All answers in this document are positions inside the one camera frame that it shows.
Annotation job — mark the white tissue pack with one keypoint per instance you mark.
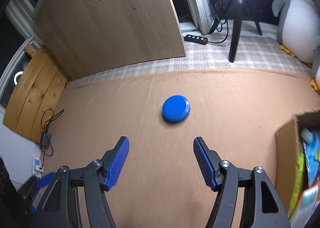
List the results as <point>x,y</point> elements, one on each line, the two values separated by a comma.
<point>305,208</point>

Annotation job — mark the pine plank headboard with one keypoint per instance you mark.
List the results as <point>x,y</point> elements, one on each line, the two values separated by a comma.
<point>35,96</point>

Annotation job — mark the light wooden board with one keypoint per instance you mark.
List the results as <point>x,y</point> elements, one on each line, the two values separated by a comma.
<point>90,36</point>

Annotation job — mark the black tripod stand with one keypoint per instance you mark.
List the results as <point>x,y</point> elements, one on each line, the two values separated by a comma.
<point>241,7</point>

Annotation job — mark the green toothpaste tube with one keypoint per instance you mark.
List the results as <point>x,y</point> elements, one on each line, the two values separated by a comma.
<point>297,184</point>

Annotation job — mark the black power strip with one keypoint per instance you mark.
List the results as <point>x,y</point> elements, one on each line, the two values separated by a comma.
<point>196,39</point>

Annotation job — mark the white wall socket adapter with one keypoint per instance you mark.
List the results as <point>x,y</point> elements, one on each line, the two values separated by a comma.
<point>37,167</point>

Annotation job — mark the black charger with cable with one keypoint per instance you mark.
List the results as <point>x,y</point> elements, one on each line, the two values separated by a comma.
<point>45,145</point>

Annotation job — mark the blue round lid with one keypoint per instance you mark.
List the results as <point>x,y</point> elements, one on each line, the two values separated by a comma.
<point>176,109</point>

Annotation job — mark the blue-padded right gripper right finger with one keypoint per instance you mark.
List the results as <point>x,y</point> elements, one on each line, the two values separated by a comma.
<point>262,206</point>

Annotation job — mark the blue snack packet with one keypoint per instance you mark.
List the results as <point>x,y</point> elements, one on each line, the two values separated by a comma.
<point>311,153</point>

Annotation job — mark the brown cardboard box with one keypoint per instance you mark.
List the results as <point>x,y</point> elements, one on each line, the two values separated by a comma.
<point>289,144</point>

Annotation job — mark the small grey penguin plush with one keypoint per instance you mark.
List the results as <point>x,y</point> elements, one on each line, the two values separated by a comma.
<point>315,77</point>

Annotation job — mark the large grey penguin plush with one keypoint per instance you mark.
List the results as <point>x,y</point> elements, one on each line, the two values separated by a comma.
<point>298,27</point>

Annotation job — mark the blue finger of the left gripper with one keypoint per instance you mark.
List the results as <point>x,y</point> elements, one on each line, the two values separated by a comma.
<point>45,181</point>

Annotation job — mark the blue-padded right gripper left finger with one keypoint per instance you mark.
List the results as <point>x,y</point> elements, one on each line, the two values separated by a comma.
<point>59,206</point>

